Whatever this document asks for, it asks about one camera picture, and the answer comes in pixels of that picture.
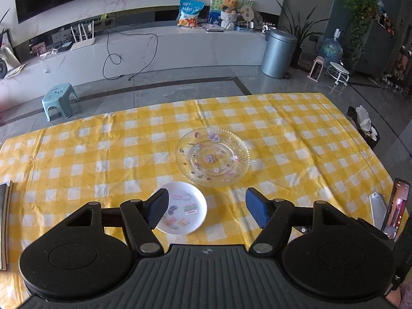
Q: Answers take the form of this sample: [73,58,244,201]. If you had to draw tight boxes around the small white printed plate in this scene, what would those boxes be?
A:
[151,182,207,235]

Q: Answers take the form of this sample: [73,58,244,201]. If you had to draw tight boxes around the smartphone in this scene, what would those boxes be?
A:
[382,178,411,240]

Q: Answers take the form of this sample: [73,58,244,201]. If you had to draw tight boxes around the clear glass plate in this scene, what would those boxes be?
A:
[175,128,251,187]

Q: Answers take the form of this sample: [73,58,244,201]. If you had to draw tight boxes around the white round stool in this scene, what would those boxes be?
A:
[326,61,351,87]

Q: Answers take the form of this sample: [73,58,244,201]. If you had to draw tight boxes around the magazine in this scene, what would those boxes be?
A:
[2,64,26,79]

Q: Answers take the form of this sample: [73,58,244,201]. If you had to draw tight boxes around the white router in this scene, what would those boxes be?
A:
[70,20,97,51]

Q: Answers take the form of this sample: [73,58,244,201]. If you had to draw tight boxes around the blue water jug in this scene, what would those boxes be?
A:
[319,29,344,62]

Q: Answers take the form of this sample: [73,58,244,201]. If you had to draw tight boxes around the brown teddy bear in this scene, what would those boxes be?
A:
[220,0,239,15]

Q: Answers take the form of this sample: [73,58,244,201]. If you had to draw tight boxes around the green picture board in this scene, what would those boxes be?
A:
[210,0,254,23]

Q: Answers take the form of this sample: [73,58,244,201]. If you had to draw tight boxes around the grey cabinet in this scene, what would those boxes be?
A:
[354,18,398,76]

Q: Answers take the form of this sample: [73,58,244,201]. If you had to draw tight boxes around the black cable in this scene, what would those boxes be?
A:
[102,19,159,81]

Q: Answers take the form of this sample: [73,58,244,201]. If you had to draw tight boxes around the grey metal trash can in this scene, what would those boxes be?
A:
[260,28,298,79]

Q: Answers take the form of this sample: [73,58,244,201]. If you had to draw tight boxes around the long-leaf plant in black pot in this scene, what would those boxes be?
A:
[277,2,330,69]

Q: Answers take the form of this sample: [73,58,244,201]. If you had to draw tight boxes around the pink space heater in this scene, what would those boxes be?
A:
[307,55,325,82]

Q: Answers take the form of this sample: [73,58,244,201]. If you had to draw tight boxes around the bushy green vine plant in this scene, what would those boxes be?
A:
[335,0,380,68]

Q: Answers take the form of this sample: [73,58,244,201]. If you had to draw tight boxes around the teal plastic stool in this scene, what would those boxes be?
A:
[41,84,79,122]

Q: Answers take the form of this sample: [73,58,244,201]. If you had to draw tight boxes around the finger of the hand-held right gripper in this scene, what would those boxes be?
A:
[356,218,396,243]

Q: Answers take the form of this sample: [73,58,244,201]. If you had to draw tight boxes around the white marble TV console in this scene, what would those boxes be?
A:
[0,25,269,113]

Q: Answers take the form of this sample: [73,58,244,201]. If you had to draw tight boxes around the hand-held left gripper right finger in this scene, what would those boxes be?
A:
[245,187,358,255]

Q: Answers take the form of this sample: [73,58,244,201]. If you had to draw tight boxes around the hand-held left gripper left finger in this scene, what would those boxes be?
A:
[63,188,169,255]

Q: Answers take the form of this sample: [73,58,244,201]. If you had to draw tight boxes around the round paper fan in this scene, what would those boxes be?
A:
[238,4,255,28]

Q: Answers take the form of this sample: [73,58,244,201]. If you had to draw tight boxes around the blue snack bag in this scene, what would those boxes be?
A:
[176,0,205,28]

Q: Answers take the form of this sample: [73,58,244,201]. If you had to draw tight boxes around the black bin with white bag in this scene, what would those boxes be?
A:
[348,105,380,149]

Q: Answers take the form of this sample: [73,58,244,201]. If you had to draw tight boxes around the yellow checked tablecloth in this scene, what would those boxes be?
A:
[0,93,410,308]

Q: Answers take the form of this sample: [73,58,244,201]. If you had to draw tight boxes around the purple textured cloth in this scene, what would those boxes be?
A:
[401,282,412,309]

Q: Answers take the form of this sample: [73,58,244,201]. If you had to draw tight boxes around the white tote bag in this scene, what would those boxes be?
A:
[0,43,21,71]

